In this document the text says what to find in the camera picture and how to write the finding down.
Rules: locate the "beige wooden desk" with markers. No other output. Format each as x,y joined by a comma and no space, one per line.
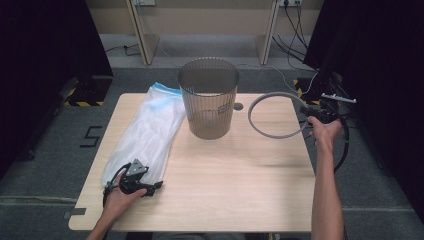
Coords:
146,46

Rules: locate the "person's right hand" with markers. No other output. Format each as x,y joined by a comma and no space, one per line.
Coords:
325,133

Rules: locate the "white blue-edged plastic trash bag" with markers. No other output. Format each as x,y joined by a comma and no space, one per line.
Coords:
146,133

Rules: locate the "dark round table grommet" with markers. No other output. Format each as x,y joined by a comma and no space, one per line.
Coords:
238,106

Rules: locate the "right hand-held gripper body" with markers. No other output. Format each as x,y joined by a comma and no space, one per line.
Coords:
328,113

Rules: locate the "white wall socket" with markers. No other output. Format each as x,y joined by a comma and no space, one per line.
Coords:
144,2
290,2

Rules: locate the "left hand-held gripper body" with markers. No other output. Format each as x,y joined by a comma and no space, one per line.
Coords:
136,168

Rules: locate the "grey ribbed trash bin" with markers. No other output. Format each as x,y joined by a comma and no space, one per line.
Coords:
208,113

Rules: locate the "grey tape strip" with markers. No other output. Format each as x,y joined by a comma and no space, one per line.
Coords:
77,212

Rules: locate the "striped-edge black stand base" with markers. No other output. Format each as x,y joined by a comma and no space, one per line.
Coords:
90,91
306,90

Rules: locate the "person's left hand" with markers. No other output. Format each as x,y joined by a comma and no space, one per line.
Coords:
116,201

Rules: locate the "black curtain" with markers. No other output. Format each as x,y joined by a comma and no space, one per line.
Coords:
40,66
383,66

